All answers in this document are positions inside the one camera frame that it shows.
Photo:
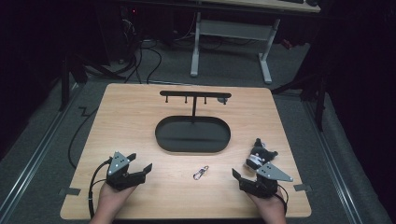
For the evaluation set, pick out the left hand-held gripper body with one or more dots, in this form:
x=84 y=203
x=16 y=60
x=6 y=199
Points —
x=120 y=179

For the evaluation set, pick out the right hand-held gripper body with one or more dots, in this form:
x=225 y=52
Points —
x=261 y=185

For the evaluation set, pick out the black hook rack with tray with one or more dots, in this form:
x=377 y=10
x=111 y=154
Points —
x=193 y=135

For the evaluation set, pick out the person's right hand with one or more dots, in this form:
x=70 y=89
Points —
x=271 y=205

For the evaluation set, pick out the person's left hand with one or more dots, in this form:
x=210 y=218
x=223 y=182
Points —
x=110 y=200

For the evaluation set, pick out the grey tape piece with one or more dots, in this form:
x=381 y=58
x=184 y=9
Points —
x=72 y=191
x=302 y=187

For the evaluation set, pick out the black metal stand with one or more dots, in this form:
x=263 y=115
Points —
x=64 y=87
x=319 y=102

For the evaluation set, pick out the white-framed wooden desk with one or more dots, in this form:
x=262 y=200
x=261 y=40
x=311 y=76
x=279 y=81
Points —
x=236 y=29

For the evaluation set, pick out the metal floor rail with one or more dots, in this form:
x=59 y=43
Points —
x=334 y=165
x=34 y=155

